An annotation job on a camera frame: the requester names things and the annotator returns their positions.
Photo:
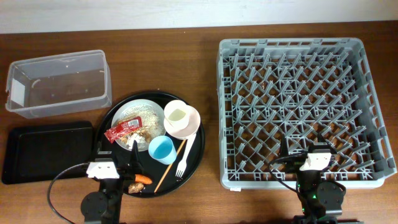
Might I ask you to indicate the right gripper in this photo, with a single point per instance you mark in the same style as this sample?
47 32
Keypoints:
294 162

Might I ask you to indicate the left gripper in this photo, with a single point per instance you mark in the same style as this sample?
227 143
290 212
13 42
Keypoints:
127 176

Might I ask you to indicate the orange carrot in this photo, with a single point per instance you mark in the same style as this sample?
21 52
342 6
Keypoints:
142 179

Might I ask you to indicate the light blue cup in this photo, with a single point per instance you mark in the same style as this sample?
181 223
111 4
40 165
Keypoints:
163 150

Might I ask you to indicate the wooden chopstick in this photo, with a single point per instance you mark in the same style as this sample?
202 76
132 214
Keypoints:
169 167

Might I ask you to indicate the red snack wrapper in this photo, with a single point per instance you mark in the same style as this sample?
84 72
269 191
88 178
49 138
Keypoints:
123 129

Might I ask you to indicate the grey round plate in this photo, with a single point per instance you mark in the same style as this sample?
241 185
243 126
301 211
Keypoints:
152 115

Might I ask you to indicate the white plastic fork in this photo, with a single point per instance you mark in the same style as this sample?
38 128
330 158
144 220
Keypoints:
182 165

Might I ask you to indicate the cream white cup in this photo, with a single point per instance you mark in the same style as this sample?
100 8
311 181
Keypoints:
176 113

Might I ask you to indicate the pink bowl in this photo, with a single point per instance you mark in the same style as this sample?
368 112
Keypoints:
191 129

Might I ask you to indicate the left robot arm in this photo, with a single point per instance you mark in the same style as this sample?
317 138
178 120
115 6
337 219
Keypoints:
104 205

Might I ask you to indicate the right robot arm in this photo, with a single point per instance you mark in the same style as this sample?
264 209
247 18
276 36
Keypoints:
321 200

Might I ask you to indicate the grey plastic dishwasher rack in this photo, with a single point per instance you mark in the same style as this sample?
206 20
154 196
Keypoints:
298 88

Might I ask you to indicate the clear plastic waste bin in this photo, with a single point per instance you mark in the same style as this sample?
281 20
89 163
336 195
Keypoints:
59 84

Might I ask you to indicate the brown food scrap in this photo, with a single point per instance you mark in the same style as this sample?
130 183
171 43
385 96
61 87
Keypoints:
135 187

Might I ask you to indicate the food scraps on plate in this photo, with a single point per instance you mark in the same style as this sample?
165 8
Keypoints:
140 136

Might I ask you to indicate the round black serving tray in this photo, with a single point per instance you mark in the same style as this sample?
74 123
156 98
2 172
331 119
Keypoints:
152 168

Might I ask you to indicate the black rectangular tray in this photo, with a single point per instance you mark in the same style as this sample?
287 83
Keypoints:
39 153

